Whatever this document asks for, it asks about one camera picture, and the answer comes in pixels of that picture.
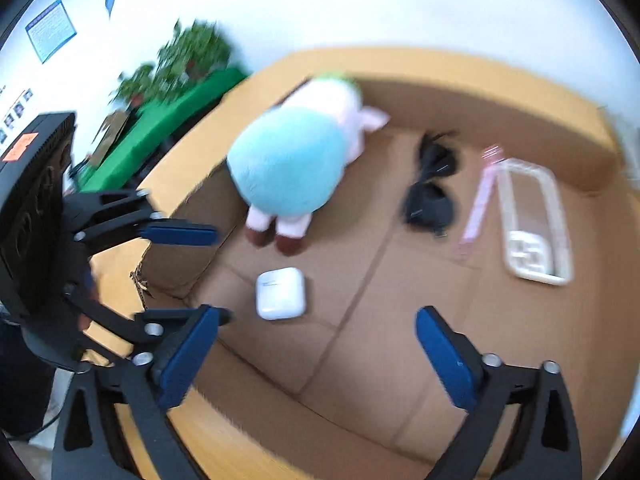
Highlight black sunglasses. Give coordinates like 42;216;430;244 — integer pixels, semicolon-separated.
401;130;459;237

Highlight pink glitter pen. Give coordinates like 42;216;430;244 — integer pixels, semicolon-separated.
459;145;503;259

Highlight white clear phone case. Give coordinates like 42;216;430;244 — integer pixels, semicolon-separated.
497;157;574;286

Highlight teal pink plush toy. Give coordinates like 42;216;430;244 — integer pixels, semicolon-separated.
226;74;390;256

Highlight person's left hand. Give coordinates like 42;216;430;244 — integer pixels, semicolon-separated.
76;263;100;332

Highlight blue wall poster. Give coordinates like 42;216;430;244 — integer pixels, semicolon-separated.
25;0;77;63

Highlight shallow cardboard box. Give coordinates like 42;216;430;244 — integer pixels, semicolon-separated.
130;75;640;466

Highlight green cloth table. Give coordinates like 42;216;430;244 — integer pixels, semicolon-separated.
77;65;248;192

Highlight white earbuds case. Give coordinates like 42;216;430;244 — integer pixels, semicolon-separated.
255;268;306;321

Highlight green potted plant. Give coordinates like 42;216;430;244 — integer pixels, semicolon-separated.
112;20;233;104

